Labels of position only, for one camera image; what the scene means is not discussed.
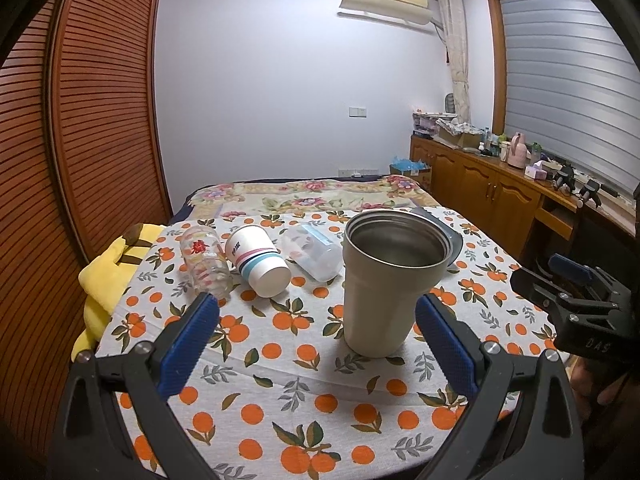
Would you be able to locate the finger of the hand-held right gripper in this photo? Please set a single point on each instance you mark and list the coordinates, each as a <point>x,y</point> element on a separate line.
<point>535,285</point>
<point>567,266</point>

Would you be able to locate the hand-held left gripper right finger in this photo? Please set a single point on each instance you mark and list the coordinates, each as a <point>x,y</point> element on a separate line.
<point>446,346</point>

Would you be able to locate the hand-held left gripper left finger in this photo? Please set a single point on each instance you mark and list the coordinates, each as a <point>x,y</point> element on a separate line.
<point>190,340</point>

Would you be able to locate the beige steel tumbler cup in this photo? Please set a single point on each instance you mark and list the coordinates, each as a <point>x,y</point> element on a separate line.
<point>380,310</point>

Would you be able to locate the red print glass cup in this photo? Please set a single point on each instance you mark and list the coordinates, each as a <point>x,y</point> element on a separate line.
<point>205,260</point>

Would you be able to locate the striped white paper cup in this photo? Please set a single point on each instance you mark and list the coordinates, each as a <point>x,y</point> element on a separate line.
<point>250,255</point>

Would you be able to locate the clear plastic cup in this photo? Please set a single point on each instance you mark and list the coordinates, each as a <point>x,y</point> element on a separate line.
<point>315,255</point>

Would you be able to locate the black clamp stand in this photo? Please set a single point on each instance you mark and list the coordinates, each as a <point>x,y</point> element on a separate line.
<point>564,177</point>
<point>591,194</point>

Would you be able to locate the pink tissue box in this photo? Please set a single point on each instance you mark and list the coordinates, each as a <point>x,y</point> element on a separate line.
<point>535,171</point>

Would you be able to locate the yellow plush toy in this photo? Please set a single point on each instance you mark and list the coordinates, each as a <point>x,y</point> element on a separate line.
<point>102,280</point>

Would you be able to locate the wooden sideboard cabinet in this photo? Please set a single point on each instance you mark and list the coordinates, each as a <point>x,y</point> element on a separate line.
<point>480,185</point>

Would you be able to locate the green lid bottle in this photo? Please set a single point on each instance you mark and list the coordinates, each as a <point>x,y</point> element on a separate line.
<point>536,154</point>

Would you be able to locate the pink thermos jug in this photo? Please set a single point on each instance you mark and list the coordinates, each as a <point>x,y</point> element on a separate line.
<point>517,152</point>

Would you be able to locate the orange fruit print tablecloth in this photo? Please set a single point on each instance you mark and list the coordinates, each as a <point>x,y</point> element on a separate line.
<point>300,400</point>

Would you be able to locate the cardboard box with blue items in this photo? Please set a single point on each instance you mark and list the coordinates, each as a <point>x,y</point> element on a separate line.
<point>412,172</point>

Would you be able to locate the open cardboard box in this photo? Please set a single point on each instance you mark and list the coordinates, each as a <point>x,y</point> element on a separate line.
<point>457,135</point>

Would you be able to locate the grey window blind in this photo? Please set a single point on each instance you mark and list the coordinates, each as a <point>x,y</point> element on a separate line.
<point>570,85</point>

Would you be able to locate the floral blanket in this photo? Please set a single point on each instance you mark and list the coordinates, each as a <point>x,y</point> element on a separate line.
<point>300,195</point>

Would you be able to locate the small grey fan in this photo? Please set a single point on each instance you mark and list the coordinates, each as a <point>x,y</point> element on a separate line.
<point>451,103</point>

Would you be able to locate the wooden louvred wardrobe door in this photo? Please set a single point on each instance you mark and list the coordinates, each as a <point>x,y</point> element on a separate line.
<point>30,210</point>
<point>110,110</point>

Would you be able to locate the patterned cream curtain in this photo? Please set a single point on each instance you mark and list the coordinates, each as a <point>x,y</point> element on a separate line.
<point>457,50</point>

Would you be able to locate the white wall outlet strip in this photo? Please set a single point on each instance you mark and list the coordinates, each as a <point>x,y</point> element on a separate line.
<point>358,172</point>

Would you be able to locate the wooden window frame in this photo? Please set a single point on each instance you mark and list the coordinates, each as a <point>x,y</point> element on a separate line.
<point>495,60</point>

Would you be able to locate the white wall switch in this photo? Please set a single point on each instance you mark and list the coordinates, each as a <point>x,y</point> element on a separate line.
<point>357,111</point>

